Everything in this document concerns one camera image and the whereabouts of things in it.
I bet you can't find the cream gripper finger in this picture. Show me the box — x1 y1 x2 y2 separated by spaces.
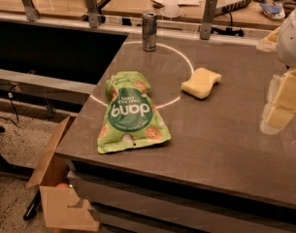
260 68 296 135
256 27 280 52

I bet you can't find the yellow sponge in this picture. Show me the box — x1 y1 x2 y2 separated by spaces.
181 68 222 99

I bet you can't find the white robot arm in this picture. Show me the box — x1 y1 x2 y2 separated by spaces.
256 8 296 135

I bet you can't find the silver redbull can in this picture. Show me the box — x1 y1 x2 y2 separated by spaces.
142 11 157 51

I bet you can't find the blue white object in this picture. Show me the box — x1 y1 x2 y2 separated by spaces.
260 4 285 19

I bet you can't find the grey power strip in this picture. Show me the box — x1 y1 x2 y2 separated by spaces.
214 0 252 16

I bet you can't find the white face mask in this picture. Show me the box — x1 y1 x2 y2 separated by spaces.
160 4 182 18

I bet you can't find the green dang chips bag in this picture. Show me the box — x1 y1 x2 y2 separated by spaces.
97 71 171 154

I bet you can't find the orange ball in box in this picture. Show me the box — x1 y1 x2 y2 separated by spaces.
55 183 70 188

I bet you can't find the open cardboard box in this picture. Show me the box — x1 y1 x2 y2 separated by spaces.
26 116 99 232

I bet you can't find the black cable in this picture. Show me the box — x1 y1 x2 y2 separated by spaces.
211 6 246 37

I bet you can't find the right metal bracket post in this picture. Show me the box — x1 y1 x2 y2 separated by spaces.
200 0 217 40

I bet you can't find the metal bracket post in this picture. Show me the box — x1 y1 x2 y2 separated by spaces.
85 0 100 28
21 0 40 21
200 0 217 40

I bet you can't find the middle metal bracket post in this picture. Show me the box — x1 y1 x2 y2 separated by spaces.
85 0 100 28

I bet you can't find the left metal bracket post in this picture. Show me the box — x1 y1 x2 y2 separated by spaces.
21 0 40 21

